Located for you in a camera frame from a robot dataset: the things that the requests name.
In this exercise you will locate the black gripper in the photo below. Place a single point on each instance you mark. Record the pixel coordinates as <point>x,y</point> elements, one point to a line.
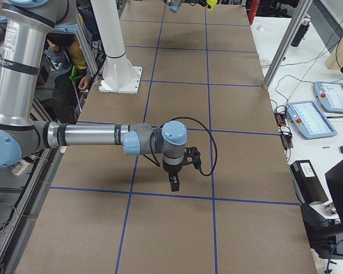
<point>171,170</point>

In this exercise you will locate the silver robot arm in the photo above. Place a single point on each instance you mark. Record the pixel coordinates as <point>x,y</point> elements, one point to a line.
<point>175,5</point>
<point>28,23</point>

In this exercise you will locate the brown paper table cover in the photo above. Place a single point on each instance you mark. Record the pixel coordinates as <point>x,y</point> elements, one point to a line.
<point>235,210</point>

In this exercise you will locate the black box with label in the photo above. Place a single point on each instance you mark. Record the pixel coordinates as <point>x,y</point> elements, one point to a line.
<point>306,183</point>

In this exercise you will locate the near blue teach pendant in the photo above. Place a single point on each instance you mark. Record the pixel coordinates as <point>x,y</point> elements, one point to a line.
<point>309,120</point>

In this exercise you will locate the blue teach pendant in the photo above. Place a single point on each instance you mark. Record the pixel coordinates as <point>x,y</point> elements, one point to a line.
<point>330,96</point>
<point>309,120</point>

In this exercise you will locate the seated person in dark shirt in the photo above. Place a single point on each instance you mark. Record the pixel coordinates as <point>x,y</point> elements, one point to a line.
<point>73,75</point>

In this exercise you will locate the far blue teach pendant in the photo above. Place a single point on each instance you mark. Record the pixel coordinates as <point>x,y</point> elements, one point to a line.
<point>330,96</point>

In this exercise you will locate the black water bottle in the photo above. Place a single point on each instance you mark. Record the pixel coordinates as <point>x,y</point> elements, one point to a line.
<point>303,28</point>

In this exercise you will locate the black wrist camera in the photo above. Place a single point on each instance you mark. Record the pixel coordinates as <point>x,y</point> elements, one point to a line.
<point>192,156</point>

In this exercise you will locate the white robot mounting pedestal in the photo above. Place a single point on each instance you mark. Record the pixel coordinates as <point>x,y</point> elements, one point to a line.
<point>118,74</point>

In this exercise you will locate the silver aluminium frame post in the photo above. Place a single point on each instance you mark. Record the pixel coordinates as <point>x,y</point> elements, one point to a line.
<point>290,32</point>

